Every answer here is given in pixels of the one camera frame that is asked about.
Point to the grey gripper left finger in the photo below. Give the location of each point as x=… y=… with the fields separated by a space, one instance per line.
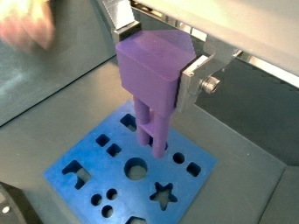
x=118 y=15

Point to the blurred human hand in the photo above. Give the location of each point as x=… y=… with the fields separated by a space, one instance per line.
x=26 y=24

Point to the purple three prong block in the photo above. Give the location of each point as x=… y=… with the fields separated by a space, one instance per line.
x=151 y=58

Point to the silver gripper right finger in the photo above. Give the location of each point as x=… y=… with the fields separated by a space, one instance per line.
x=198 y=74

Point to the blue shape sorter board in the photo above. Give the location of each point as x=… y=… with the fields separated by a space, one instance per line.
x=115 y=184

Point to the black round object corner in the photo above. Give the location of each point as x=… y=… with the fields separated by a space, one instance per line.
x=17 y=210

